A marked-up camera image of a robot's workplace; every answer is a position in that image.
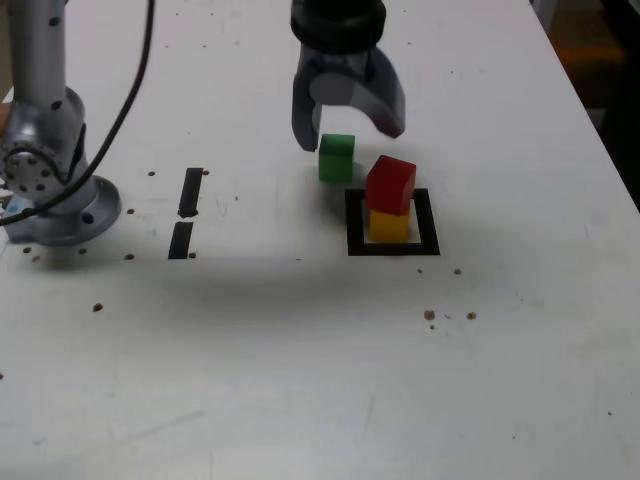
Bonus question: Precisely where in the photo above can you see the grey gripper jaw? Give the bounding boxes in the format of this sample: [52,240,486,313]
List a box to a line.
[308,47,407,140]

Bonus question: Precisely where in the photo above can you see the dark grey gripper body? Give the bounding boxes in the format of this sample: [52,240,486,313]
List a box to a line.
[296,40,376,84]

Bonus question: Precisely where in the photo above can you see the green cube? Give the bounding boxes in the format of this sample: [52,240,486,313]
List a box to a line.
[318,133,357,183]

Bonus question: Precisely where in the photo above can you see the black tape square outline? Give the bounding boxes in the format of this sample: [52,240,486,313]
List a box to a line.
[344,187,441,258]

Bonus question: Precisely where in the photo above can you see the red cube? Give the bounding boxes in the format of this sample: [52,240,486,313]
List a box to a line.
[365,154,418,217]

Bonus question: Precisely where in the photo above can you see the black cable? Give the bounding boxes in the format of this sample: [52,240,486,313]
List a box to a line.
[0,0,157,227]

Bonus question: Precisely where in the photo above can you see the yellow cube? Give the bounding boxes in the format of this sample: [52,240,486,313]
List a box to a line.
[368,208,410,243]

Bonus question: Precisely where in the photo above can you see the black tape strip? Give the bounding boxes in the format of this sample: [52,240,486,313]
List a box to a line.
[167,167,205,261]

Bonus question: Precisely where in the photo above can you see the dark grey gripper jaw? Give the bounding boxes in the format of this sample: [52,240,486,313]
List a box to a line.
[291,59,326,154]

